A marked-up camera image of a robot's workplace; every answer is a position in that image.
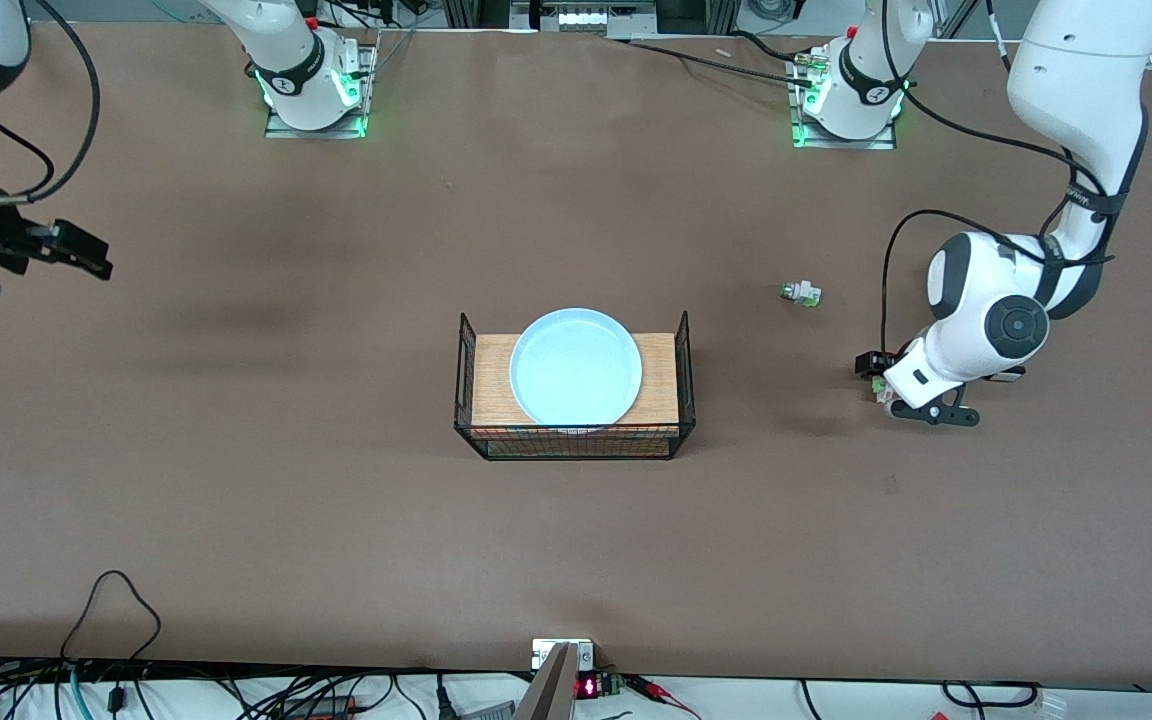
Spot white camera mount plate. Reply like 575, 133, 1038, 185
532, 638, 597, 671

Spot black cable on table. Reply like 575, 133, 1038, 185
626, 40, 822, 86

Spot black looped cable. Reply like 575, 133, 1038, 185
60, 570, 163, 666

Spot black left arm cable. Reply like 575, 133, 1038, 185
879, 0, 1117, 353

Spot wooden board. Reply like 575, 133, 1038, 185
471, 333, 682, 429

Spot light blue round plate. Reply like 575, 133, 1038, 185
508, 307, 644, 429

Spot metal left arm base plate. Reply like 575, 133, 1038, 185
789, 48, 899, 151

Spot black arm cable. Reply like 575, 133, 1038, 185
0, 0, 102, 204
879, 0, 1117, 353

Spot black wire basket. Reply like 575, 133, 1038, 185
453, 310, 697, 462

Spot white device on frame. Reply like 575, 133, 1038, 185
511, 0, 657, 36

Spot black power adapter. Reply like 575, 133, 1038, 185
281, 695, 357, 719

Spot red wires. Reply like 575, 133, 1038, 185
626, 676, 702, 719

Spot grey metal bar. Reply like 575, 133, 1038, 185
514, 643, 579, 720

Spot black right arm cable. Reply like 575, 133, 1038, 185
0, 0, 102, 204

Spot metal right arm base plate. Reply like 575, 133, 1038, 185
264, 40, 379, 140

